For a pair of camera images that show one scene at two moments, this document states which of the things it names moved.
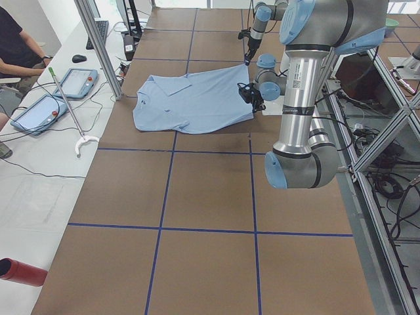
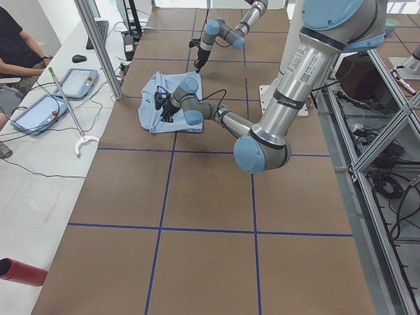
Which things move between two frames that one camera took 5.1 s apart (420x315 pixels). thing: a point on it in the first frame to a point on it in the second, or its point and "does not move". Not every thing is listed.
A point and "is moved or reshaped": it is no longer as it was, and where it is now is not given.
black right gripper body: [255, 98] to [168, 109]
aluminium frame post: [85, 7] does not move
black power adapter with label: [129, 43] does not move
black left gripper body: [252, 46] to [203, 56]
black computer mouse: [77, 58] does not move
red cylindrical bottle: [12, 270] does not move
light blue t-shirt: [192, 103] is moved or reshaped
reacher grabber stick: [84, 138] does not move
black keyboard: [102, 26] does not move
